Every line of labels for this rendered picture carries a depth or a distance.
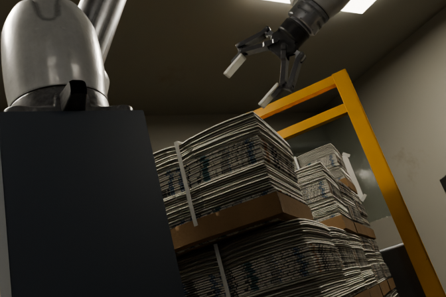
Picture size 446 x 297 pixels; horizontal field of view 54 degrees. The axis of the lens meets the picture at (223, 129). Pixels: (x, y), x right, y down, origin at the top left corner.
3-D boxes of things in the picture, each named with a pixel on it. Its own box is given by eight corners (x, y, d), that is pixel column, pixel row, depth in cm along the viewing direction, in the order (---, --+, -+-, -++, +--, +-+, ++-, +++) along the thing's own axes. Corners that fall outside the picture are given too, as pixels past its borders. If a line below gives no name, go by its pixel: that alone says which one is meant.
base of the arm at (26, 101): (6, 99, 55) (2, 61, 57) (-2, 168, 72) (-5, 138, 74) (144, 99, 65) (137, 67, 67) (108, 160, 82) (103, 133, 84)
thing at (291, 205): (211, 235, 89) (206, 215, 91) (257, 241, 115) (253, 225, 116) (283, 211, 85) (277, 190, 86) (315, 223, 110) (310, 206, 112)
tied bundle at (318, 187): (238, 265, 148) (220, 200, 157) (265, 264, 174) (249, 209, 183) (346, 229, 138) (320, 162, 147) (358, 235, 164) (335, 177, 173)
